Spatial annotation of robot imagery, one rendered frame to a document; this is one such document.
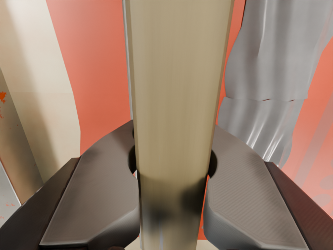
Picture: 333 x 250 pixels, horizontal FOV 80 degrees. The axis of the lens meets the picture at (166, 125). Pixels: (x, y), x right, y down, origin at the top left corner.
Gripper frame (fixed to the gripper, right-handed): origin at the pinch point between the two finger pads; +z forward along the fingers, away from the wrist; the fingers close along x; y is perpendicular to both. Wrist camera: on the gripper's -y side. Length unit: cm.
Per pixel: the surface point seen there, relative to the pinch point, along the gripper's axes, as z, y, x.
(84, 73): 5.3, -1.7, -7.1
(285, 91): 4.5, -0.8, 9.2
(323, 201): 5.3, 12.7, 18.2
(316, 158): 5.3, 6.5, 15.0
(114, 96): 5.3, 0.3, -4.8
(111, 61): 5.3, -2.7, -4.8
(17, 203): 1.8, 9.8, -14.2
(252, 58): 4.8, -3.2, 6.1
